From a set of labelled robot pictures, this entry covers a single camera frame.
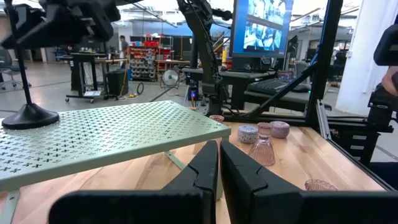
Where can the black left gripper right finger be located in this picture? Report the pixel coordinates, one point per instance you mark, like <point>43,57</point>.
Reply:
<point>248,186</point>

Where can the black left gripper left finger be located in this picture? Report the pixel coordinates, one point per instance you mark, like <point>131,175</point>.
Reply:
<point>199,174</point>

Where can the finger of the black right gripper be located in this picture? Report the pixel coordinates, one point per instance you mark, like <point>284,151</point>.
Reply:
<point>37,37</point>

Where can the pink ribbed glass candle holder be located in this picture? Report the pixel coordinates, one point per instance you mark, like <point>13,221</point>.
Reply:
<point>262,152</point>
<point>216,118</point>
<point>320,185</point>

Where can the blue patterned white candle tin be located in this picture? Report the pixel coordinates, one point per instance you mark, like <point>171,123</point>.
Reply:
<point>247,134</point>

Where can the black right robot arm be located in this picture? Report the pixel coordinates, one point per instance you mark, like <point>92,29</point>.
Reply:
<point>205,62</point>

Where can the grey office chair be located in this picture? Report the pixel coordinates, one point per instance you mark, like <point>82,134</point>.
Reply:
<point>7,67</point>

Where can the black wheeled work cart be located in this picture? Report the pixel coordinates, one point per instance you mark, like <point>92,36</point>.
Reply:
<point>82,62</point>

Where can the person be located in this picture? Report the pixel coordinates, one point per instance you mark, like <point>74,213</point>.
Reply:
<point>123,49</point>

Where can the black trash bin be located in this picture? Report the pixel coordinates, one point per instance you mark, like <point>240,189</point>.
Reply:
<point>117,82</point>

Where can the parts rack with red bins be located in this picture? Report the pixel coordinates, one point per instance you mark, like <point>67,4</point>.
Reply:
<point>146,62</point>

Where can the tall black candlestick holder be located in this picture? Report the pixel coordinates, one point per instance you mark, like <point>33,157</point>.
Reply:
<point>29,116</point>

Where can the black computer tower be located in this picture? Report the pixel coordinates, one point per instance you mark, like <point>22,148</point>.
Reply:
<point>192,90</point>

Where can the green perforated metal shelf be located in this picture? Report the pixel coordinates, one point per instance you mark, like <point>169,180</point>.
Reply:
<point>109,133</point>

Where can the round floor fan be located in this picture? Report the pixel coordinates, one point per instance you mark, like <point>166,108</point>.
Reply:
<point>170,77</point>

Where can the black computer desk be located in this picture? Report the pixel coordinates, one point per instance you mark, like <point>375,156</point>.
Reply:
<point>236,77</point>

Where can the black keyboard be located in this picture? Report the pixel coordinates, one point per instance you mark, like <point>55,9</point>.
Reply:
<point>270,85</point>

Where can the black drawer unit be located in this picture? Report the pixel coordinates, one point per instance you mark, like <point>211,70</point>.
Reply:
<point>357,146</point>

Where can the computer monitor with blue screen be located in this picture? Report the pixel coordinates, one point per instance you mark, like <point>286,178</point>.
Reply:
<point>261,28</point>

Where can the person's hand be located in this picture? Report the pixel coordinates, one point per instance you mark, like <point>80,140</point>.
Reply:
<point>390,82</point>

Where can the white curtain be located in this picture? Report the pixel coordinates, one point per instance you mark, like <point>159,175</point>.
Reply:
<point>357,46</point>

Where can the black metal rig frame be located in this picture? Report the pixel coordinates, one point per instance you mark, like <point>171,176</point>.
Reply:
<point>323,62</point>

